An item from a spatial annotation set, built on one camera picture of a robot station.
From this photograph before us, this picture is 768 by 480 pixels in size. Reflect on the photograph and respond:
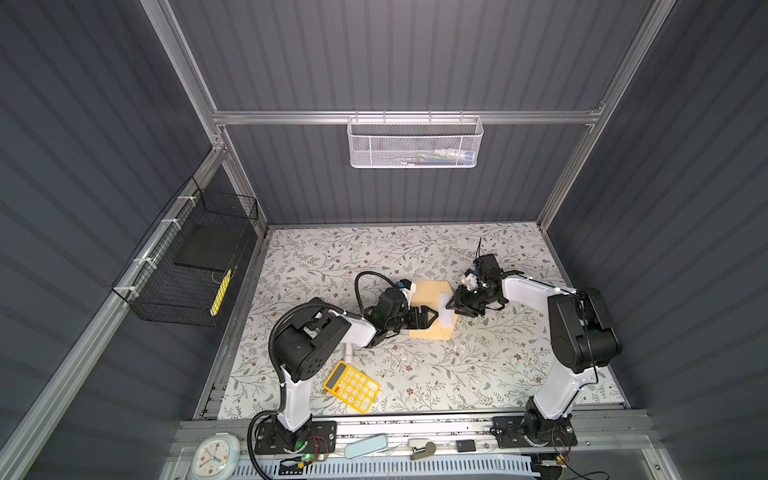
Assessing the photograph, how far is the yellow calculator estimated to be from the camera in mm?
802

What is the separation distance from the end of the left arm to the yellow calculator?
154mm

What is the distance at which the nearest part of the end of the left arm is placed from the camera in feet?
2.48
